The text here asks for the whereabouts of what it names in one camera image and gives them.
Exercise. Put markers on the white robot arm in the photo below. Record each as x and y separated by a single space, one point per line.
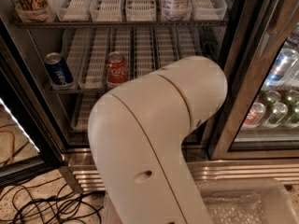
135 133

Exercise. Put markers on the red coca-cola can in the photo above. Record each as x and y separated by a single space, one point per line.
116 69

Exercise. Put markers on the blue pepsi can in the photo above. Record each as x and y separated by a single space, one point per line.
57 69

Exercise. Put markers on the red can behind glass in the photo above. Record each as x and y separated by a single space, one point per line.
254 116

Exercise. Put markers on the open fridge left door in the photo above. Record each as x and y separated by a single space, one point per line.
22 110

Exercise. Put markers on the large redbull can behind glass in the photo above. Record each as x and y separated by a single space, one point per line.
283 63

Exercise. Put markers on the right clear plastic bin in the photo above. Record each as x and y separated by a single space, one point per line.
257 201

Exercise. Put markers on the middle wire shelf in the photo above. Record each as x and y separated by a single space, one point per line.
79 90

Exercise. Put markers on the wire shelf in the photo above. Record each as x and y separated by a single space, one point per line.
79 90
127 24

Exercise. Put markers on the top wire shelf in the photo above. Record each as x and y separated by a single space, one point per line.
127 24

